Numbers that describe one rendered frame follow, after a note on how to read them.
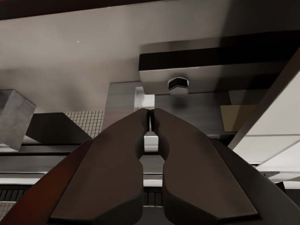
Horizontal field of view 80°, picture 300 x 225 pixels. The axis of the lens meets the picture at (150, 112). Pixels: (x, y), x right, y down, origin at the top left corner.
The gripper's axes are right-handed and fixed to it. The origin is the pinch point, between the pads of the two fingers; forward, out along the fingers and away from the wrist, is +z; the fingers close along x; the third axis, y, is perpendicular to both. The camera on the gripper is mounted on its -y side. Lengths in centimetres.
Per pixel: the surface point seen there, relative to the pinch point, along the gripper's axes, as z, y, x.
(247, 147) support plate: 2.6, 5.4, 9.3
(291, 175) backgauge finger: 7.2, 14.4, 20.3
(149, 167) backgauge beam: 23.9, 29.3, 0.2
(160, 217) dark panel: 29, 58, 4
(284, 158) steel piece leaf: 3.6, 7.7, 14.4
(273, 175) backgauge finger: 7.7, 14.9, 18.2
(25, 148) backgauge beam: 33, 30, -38
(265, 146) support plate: 2.3, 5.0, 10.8
